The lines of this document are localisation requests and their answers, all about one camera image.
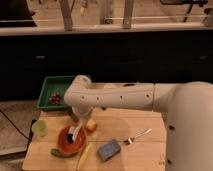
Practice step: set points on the silver fork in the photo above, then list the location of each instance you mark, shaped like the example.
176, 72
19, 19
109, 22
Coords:
130, 140

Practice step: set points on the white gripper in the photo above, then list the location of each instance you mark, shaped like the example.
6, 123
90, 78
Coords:
82, 113

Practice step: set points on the yellow red apple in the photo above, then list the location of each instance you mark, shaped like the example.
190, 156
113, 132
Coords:
91, 125

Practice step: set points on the green plastic tray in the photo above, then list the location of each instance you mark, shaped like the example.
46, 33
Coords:
54, 84

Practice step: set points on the green plastic cup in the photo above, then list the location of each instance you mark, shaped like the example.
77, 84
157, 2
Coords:
39, 128

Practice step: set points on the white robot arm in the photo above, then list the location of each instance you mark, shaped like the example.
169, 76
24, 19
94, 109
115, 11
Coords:
188, 106

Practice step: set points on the white handled black brush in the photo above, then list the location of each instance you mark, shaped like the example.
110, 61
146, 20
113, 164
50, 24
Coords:
73, 133

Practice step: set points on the red orange bowl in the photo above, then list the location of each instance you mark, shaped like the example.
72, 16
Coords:
65, 148

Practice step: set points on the green vegetable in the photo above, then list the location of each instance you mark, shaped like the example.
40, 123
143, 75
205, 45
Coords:
55, 152

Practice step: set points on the dark purple bowl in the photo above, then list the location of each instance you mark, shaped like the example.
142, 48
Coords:
129, 84

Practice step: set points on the red berry cluster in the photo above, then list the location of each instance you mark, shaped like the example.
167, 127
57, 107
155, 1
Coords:
55, 99

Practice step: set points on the blue sponge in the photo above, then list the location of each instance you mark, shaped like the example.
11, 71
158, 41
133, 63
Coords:
108, 150

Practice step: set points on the yellow banana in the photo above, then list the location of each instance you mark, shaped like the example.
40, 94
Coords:
83, 156

